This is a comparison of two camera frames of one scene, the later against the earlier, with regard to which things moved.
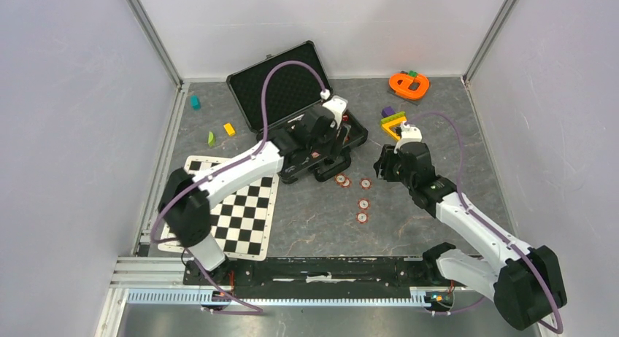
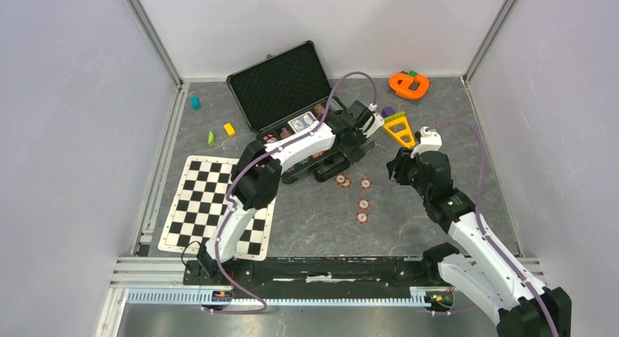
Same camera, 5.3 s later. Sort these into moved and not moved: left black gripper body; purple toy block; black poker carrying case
Moved: left black gripper body
Not moved: black poker carrying case; purple toy block
